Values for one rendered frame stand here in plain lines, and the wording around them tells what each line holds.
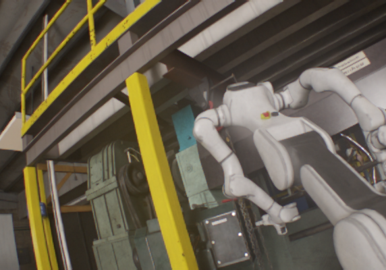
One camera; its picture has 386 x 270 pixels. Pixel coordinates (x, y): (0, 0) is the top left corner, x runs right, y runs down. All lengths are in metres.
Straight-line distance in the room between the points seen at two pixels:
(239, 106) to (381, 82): 1.25
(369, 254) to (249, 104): 0.79
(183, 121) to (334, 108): 1.37
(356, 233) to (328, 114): 1.61
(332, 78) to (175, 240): 1.03
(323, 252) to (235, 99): 1.33
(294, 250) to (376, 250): 1.62
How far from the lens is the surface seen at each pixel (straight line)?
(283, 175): 0.86
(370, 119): 0.91
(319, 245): 2.11
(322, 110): 2.14
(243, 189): 1.20
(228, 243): 1.82
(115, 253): 2.50
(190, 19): 1.69
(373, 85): 2.15
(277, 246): 2.24
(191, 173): 2.58
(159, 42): 1.77
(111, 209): 2.55
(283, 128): 0.99
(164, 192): 1.48
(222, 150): 1.22
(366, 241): 0.57
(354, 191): 0.75
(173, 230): 1.46
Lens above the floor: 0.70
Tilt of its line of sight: 20 degrees up
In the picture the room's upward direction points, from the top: 17 degrees counter-clockwise
